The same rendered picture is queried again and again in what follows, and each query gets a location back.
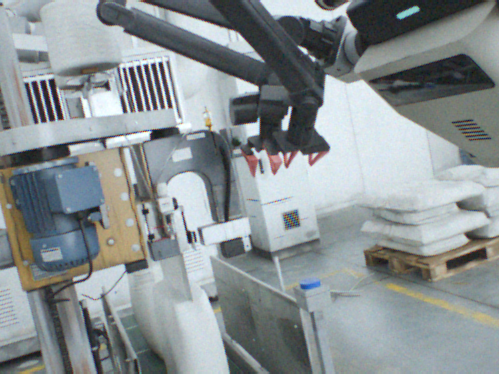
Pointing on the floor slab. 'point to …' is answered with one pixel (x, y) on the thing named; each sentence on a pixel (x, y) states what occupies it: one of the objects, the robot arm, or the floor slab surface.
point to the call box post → (322, 341)
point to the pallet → (490, 249)
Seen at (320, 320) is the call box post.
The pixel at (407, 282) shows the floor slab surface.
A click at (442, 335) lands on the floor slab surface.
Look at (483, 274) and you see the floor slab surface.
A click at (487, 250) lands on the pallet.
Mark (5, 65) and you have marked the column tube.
